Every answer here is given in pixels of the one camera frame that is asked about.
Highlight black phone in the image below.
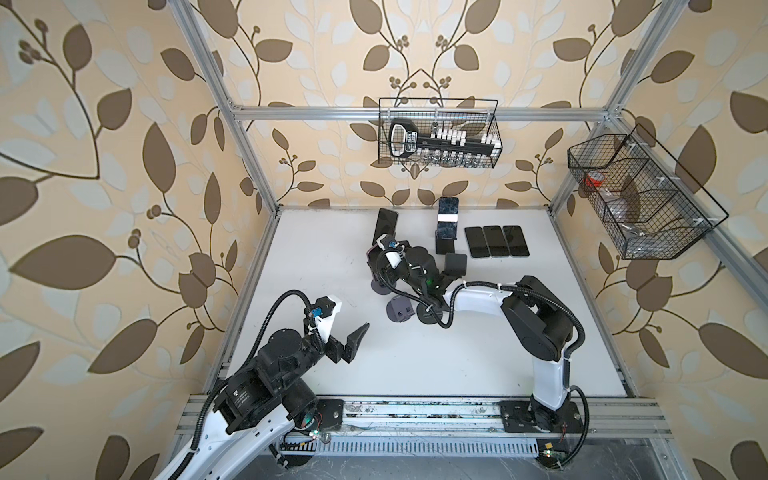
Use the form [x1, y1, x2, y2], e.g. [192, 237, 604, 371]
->
[464, 226, 491, 258]

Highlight green phone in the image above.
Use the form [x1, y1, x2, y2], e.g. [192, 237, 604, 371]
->
[483, 225, 510, 258]

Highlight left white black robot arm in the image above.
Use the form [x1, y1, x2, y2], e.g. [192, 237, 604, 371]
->
[158, 289, 370, 479]

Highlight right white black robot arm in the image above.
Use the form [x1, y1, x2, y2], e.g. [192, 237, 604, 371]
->
[366, 235, 586, 431]

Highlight purple round stand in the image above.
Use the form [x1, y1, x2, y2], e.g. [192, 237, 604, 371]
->
[370, 279, 391, 295]

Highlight middle right black stand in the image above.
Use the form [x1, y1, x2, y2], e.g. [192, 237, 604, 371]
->
[443, 253, 467, 278]

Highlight black stand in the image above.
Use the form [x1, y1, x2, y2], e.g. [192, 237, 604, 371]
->
[443, 253, 467, 278]
[416, 304, 442, 325]

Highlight front left purple stand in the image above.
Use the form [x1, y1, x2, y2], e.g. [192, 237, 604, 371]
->
[386, 296, 415, 323]

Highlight front right black stand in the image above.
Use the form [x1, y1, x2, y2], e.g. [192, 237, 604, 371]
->
[416, 304, 442, 325]

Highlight red capped clear item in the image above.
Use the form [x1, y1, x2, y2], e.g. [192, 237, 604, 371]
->
[583, 170, 605, 193]

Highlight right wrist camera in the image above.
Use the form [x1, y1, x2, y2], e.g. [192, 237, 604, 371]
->
[376, 234, 406, 269]

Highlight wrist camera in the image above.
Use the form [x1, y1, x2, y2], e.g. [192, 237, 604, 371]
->
[309, 296, 342, 344]
[376, 234, 406, 269]

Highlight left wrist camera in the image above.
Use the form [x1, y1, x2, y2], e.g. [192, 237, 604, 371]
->
[309, 296, 342, 344]

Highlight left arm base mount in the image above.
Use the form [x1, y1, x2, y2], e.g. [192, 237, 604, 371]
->
[293, 398, 345, 434]

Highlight front aluminium rail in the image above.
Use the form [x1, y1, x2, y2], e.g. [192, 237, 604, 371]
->
[175, 395, 672, 464]

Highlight back wire basket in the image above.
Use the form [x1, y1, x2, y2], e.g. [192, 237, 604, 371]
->
[378, 96, 503, 169]

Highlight wire basket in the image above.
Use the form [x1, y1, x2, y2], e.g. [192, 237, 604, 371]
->
[567, 124, 729, 260]
[378, 96, 503, 169]

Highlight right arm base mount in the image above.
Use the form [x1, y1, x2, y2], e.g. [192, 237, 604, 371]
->
[498, 397, 584, 435]

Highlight right wire basket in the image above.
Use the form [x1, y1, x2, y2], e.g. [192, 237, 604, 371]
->
[567, 124, 729, 260]

